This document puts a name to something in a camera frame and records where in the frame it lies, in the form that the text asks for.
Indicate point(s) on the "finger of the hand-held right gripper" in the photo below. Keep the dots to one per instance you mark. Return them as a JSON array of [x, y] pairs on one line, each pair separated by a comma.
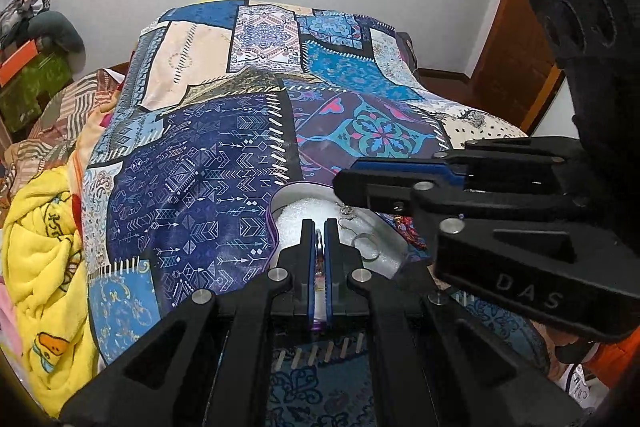
[[500, 277], [400, 168]]

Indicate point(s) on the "striped brown quilt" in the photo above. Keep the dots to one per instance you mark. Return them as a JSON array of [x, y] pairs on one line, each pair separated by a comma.
[[75, 107]]

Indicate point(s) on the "blue patchwork blanket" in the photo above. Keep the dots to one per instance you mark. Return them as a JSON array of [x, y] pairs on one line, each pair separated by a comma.
[[200, 147]]

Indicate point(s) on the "dark bag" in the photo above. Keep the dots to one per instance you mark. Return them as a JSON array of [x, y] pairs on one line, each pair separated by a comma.
[[409, 52]]

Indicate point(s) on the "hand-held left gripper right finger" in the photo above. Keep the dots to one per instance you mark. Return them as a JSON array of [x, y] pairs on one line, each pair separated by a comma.
[[330, 252]]

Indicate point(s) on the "brown wooden door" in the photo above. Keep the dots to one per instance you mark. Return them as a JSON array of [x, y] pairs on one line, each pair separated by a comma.
[[510, 32]]

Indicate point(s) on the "person's orange white clothing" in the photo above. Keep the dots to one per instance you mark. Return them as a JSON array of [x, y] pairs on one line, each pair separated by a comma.
[[605, 367]]

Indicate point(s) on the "yellow fleece blanket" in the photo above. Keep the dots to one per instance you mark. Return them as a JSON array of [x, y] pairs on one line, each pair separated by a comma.
[[45, 257]]

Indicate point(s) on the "orange box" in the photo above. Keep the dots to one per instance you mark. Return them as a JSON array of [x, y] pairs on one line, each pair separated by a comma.
[[20, 59]]

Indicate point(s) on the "heart-shaped white jewelry box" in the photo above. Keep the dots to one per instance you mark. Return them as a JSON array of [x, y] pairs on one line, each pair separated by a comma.
[[290, 222]]

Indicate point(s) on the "grey pillow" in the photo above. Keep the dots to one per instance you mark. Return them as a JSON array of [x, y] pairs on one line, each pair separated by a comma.
[[57, 29]]

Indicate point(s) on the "white wardrobe door with hearts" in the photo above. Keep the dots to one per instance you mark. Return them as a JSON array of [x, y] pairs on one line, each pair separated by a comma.
[[555, 109]]

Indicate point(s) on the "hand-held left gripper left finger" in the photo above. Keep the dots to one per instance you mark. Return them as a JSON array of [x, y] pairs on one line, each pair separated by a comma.
[[311, 252]]

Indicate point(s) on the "silver hoop earring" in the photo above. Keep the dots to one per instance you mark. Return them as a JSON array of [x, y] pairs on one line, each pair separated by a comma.
[[372, 243], [346, 213]]

